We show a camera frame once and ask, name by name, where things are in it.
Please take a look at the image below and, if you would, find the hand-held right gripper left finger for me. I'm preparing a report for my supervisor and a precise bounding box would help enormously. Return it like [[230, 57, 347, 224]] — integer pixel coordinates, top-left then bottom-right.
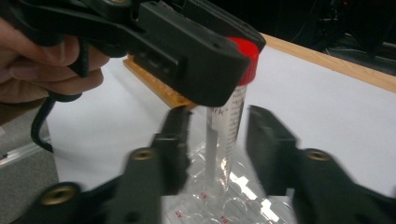
[[150, 105, 193, 197]]

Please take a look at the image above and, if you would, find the metal frame rail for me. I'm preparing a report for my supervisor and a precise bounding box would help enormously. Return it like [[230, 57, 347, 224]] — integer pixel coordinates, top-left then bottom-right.
[[0, 142, 54, 171]]

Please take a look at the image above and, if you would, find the clear plastic tube rack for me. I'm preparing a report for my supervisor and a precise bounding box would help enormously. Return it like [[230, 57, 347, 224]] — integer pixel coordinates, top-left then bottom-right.
[[160, 139, 300, 224]]

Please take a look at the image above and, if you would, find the red capped clear tube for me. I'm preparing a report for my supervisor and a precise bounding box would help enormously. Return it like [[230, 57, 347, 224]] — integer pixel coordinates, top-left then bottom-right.
[[204, 36, 261, 197]]

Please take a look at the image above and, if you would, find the white paper sheet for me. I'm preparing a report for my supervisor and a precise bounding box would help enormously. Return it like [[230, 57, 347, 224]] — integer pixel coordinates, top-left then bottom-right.
[[46, 46, 396, 224]]

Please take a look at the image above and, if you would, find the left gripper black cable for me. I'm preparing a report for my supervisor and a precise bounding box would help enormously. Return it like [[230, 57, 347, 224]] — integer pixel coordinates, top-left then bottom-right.
[[30, 90, 82, 153]]

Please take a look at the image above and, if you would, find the wooden test tube rack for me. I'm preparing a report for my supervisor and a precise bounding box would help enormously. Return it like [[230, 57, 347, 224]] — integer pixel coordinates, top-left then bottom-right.
[[122, 55, 198, 110]]

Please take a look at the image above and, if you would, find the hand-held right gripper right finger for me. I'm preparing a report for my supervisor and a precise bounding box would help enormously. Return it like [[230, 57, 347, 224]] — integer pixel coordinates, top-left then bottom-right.
[[247, 105, 301, 198]]

